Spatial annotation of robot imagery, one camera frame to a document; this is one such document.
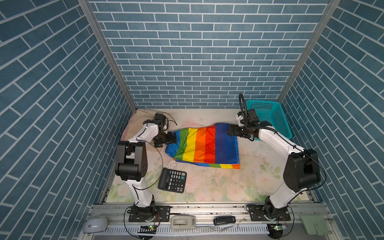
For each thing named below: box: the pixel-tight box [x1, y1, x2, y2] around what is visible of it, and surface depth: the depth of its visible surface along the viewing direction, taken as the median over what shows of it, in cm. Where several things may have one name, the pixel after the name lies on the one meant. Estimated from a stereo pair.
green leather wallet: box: [300, 214, 330, 236], surface depth 72 cm
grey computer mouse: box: [83, 216, 110, 234], surface depth 67 cm
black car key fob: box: [213, 215, 236, 226], surface depth 71 cm
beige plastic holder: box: [170, 214, 196, 230], surface depth 70 cm
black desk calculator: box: [158, 167, 187, 194], surface depth 84 cm
